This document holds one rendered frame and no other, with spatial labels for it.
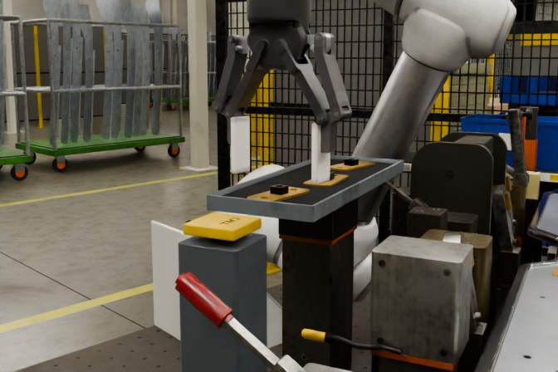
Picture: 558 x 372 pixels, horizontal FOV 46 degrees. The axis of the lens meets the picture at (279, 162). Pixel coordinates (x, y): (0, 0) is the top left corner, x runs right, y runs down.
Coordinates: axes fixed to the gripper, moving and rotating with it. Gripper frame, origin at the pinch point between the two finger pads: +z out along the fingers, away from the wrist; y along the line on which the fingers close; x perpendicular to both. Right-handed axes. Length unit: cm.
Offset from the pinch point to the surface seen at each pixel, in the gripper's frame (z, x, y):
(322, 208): 4.3, -2.1, 7.6
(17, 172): 109, 340, -601
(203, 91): 26, 518, -488
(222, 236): 4.8, -16.0, 4.8
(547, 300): 20.1, 27.4, 25.2
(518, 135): 4, 82, 4
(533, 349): 20.1, 10.2, 28.1
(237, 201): 3.8, -6.3, -1.4
